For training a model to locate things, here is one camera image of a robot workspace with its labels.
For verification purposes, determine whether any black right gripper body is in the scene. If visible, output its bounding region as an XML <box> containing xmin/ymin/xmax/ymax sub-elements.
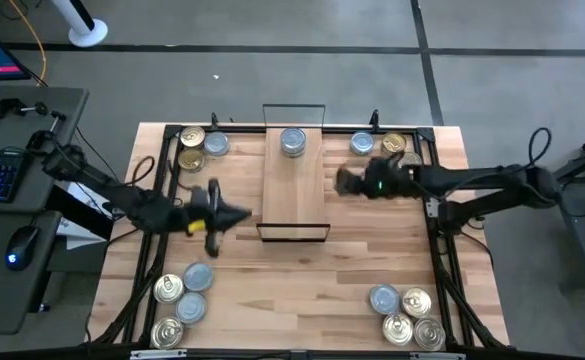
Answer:
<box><xmin>364</xmin><ymin>154</ymin><xmax>422</xmax><ymax>200</ymax></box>

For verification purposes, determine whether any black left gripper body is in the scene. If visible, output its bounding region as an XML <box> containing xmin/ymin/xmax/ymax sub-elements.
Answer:
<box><xmin>170</xmin><ymin>178</ymin><xmax>224</xmax><ymax>259</ymax></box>

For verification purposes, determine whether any white paper sheet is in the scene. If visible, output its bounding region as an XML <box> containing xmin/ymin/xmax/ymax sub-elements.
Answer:
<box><xmin>54</xmin><ymin>182</ymin><xmax>109</xmax><ymax>251</ymax></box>

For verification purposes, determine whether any black desk clamp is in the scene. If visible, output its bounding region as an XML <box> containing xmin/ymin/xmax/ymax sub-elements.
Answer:
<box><xmin>24</xmin><ymin>109</ymin><xmax>68</xmax><ymax>152</ymax></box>
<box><xmin>0</xmin><ymin>94</ymin><xmax>51</xmax><ymax>120</ymax></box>

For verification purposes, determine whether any black computer mouse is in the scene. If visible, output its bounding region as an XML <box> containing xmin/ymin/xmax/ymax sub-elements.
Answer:
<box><xmin>4</xmin><ymin>224</ymin><xmax>41</xmax><ymax>273</ymax></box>

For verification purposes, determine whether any black equipment stand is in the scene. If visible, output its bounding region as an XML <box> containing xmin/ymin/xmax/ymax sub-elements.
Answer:
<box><xmin>521</xmin><ymin>127</ymin><xmax>585</xmax><ymax>294</ymax></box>

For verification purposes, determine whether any white pole stand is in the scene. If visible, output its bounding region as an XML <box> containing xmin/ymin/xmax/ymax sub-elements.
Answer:
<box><xmin>50</xmin><ymin>0</ymin><xmax>109</xmax><ymax>49</ymax></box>

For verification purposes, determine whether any dark grey computer desk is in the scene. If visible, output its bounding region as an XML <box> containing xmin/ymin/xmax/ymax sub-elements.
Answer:
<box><xmin>0</xmin><ymin>84</ymin><xmax>91</xmax><ymax>336</ymax></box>

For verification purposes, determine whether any wooden shelf with black frame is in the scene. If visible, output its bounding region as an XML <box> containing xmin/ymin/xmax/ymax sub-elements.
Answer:
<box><xmin>255</xmin><ymin>103</ymin><xmax>332</xmax><ymax>245</ymax></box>

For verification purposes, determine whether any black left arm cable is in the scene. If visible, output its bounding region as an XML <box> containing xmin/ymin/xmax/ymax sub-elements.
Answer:
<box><xmin>127</xmin><ymin>154</ymin><xmax>157</xmax><ymax>190</ymax></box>

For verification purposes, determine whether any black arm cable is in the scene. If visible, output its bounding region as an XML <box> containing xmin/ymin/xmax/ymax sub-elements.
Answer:
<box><xmin>527</xmin><ymin>126</ymin><xmax>553</xmax><ymax>174</ymax></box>
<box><xmin>127</xmin><ymin>154</ymin><xmax>157</xmax><ymax>190</ymax></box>

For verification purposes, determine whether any black aluminium table frame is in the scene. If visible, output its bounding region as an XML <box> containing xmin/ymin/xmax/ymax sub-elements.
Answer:
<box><xmin>86</xmin><ymin>112</ymin><xmax>511</xmax><ymax>360</ymax></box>

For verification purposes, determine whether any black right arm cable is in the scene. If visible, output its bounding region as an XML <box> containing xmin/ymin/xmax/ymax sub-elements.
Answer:
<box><xmin>527</xmin><ymin>126</ymin><xmax>553</xmax><ymax>174</ymax></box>

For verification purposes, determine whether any grey metal bracket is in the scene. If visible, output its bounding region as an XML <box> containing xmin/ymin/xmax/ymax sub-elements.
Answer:
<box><xmin>409</xmin><ymin>352</ymin><xmax>468</xmax><ymax>360</ymax></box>
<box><xmin>129</xmin><ymin>349</ymin><xmax>188</xmax><ymax>360</ymax></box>

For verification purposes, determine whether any yellow cable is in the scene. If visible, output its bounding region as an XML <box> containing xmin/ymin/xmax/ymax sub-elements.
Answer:
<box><xmin>6</xmin><ymin>0</ymin><xmax>49</xmax><ymax>87</ymax></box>

